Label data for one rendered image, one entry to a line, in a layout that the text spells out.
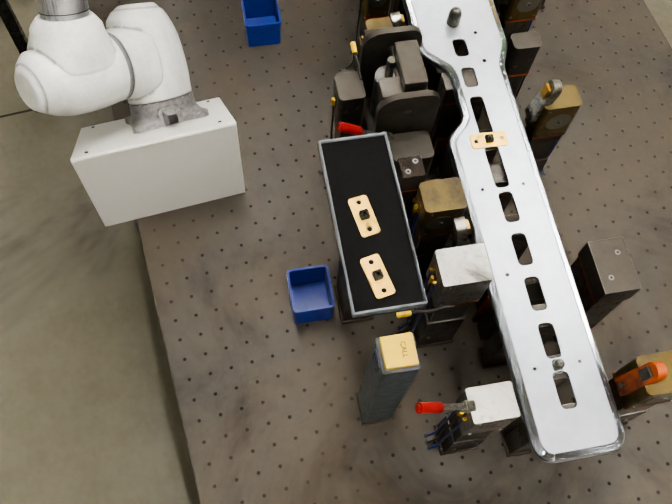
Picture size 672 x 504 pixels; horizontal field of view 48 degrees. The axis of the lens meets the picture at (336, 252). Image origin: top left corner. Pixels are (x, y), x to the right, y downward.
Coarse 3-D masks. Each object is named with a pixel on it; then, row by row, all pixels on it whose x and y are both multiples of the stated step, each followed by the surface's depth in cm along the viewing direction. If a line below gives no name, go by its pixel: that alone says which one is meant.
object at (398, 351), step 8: (384, 336) 134; (392, 336) 134; (400, 336) 134; (408, 336) 134; (384, 344) 133; (392, 344) 133; (400, 344) 133; (408, 344) 133; (384, 352) 132; (392, 352) 132; (400, 352) 133; (408, 352) 133; (416, 352) 133; (384, 360) 132; (392, 360) 132; (400, 360) 132; (408, 360) 132; (416, 360) 132; (392, 368) 132
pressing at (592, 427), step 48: (432, 0) 186; (480, 0) 187; (432, 48) 180; (480, 48) 181; (480, 96) 175; (528, 144) 171; (480, 192) 165; (528, 192) 165; (480, 240) 160; (528, 240) 161; (576, 288) 157; (528, 336) 152; (576, 336) 152; (528, 384) 148; (576, 384) 148; (528, 432) 144; (576, 432) 144
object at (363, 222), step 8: (352, 200) 144; (360, 200) 144; (352, 208) 143; (360, 208) 143; (368, 208) 143; (360, 216) 142; (368, 216) 142; (360, 224) 142; (368, 224) 142; (376, 224) 142; (360, 232) 141; (368, 232) 141; (376, 232) 142
